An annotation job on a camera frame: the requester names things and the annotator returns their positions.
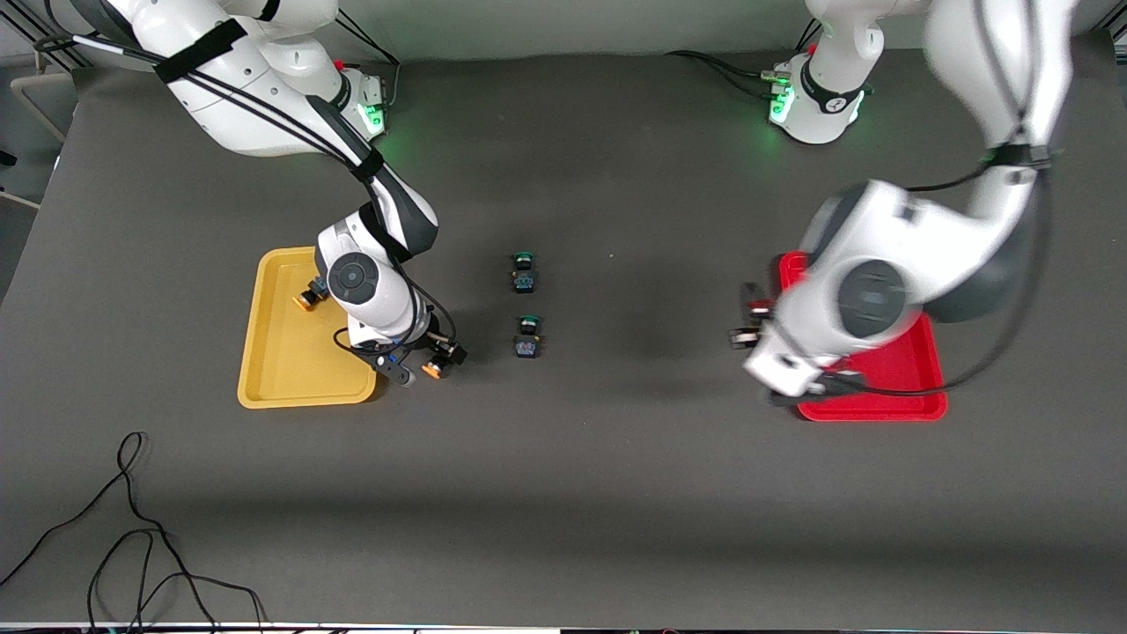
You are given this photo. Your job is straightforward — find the black right arm base cables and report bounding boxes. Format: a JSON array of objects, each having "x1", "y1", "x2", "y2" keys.
[{"x1": 335, "y1": 16, "x2": 403, "y2": 114}]

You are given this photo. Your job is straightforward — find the black arm base cables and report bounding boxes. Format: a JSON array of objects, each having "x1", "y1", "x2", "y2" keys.
[
  {"x1": 335, "y1": 16, "x2": 403, "y2": 114},
  {"x1": 664, "y1": 19, "x2": 825, "y2": 100}
]

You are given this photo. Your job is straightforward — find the dark grey table mat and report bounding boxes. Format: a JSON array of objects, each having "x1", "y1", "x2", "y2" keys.
[{"x1": 0, "y1": 31, "x2": 1127, "y2": 629}]

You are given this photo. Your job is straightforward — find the black left arm base cables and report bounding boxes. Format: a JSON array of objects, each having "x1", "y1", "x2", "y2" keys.
[{"x1": 664, "y1": 19, "x2": 825, "y2": 100}]

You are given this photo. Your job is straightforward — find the aluminium frame rail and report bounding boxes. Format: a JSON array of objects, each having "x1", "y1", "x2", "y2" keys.
[{"x1": 0, "y1": 13, "x2": 91, "y2": 71}]

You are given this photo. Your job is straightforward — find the red plastic tray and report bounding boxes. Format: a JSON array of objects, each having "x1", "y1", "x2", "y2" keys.
[{"x1": 778, "y1": 250, "x2": 949, "y2": 423}]

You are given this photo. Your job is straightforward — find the yellow plastic tray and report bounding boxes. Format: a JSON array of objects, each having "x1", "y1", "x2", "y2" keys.
[{"x1": 237, "y1": 247, "x2": 383, "y2": 410}]

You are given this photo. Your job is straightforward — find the thin black loose cable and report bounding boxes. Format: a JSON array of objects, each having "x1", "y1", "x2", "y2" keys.
[{"x1": 0, "y1": 431, "x2": 267, "y2": 634}]

